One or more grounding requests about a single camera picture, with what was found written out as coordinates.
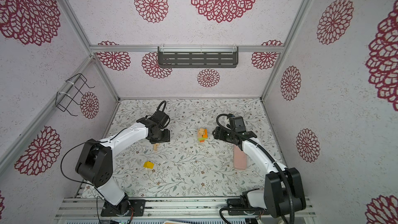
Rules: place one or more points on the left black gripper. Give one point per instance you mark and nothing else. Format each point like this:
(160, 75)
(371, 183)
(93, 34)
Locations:
(167, 138)

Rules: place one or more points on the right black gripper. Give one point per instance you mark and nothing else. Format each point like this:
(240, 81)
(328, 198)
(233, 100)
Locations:
(219, 134)

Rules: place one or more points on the orange wooden block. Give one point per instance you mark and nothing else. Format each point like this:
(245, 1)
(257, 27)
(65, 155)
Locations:
(205, 134)

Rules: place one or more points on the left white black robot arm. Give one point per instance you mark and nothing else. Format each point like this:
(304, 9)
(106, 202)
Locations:
(97, 158)

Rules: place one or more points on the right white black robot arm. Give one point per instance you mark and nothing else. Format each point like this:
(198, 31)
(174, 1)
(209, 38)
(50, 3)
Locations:
(283, 194)

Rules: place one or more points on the pink sponge block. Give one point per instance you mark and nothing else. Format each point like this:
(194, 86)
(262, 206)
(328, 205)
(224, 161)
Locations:
(239, 159)

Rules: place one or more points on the yellow wooden block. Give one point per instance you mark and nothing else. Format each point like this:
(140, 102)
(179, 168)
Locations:
(148, 165)

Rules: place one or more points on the dark grey wall shelf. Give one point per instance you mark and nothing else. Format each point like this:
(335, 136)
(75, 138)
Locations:
(197, 58)

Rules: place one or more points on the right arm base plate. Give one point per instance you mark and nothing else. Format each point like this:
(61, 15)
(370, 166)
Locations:
(238, 207)

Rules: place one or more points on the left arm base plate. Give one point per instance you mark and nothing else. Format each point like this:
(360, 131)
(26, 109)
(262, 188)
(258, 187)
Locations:
(130, 207)

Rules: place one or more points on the black wire wall rack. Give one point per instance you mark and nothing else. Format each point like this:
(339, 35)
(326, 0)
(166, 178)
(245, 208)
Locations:
(68, 96)

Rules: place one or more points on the aluminium front rail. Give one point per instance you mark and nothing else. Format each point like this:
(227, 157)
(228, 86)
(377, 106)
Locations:
(156, 208)

